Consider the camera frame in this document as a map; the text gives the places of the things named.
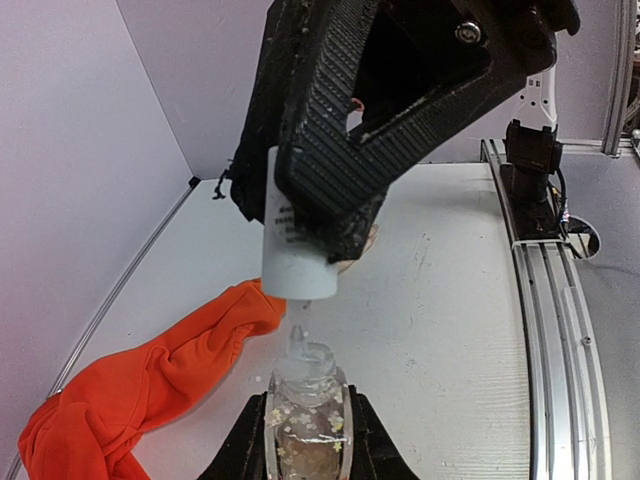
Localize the white nail polish cap brush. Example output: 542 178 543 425
261 146 338 353

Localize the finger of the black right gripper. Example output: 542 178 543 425
276 1 558 260
225 1 340 222

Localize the aluminium front rail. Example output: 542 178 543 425
480 140 613 479

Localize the mannequin hand with nails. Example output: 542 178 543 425
338 224 379 275

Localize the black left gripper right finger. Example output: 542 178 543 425
342 385 419 480

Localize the orange sweatshirt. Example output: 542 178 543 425
18 279 286 479

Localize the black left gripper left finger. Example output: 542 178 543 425
197 393 268 480

